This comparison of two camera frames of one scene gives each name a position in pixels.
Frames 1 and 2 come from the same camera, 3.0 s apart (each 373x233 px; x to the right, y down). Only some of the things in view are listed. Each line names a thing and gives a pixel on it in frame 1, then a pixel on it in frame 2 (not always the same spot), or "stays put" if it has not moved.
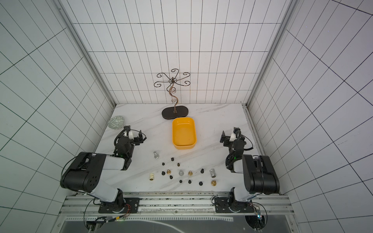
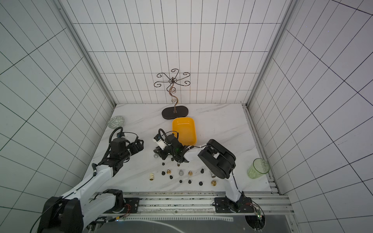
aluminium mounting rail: [86, 204] stays put
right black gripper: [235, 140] → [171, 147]
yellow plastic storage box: [183, 133] stays put
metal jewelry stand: [176, 111] stays put
